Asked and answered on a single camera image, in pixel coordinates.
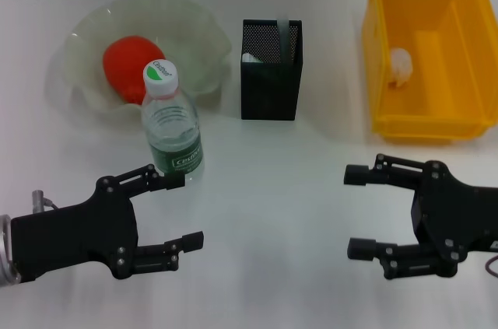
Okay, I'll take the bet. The right gripper cable with connector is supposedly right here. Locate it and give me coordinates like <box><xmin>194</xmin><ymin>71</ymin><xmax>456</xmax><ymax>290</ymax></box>
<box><xmin>482</xmin><ymin>253</ymin><xmax>498</xmax><ymax>279</ymax></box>

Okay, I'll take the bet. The gripper cable with connector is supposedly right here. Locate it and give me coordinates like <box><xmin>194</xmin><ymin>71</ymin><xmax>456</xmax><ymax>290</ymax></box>
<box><xmin>482</xmin><ymin>253</ymin><xmax>498</xmax><ymax>279</ymax></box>
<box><xmin>30</xmin><ymin>188</ymin><xmax>59</xmax><ymax>213</ymax></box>

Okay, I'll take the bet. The translucent green glass fruit plate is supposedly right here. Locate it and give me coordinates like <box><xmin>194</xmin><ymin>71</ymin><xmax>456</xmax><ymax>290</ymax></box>
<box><xmin>61</xmin><ymin>0</ymin><xmax>233</xmax><ymax>114</ymax></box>

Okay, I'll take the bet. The left gripper cable with connector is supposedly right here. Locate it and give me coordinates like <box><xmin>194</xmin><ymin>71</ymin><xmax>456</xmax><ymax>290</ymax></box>
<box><xmin>30</xmin><ymin>188</ymin><xmax>59</xmax><ymax>213</ymax></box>

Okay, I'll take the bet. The grey marker pen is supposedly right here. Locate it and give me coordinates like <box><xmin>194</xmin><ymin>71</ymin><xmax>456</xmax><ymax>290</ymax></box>
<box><xmin>276</xmin><ymin>16</ymin><xmax>292</xmax><ymax>64</ymax></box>

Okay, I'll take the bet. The clear water bottle green label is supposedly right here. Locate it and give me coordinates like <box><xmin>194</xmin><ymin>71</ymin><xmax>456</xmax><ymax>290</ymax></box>
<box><xmin>140</xmin><ymin>59</ymin><xmax>206</xmax><ymax>182</ymax></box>

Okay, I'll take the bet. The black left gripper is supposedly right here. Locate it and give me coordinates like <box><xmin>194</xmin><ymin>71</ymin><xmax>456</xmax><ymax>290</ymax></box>
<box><xmin>10</xmin><ymin>163</ymin><xmax>205</xmax><ymax>282</ymax></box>

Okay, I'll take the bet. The red-orange fruit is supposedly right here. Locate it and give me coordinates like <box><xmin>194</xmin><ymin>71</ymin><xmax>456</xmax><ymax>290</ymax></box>
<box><xmin>102</xmin><ymin>35</ymin><xmax>167</xmax><ymax>105</ymax></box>

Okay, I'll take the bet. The black mesh pen holder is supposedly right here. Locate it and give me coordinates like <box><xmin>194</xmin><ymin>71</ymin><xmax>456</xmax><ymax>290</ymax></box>
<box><xmin>240</xmin><ymin>19</ymin><xmax>303</xmax><ymax>121</ymax></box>

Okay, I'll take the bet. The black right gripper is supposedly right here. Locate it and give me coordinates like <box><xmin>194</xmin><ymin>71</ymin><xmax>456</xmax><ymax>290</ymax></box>
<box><xmin>343</xmin><ymin>152</ymin><xmax>498</xmax><ymax>280</ymax></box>

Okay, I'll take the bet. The yellow plastic storage bin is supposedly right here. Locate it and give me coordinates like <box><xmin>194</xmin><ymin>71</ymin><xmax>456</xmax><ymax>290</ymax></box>
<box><xmin>361</xmin><ymin>0</ymin><xmax>498</xmax><ymax>146</ymax></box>

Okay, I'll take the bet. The mint green utility knife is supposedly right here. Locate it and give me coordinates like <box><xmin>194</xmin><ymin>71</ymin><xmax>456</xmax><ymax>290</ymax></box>
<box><xmin>240</xmin><ymin>51</ymin><xmax>273</xmax><ymax>73</ymax></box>

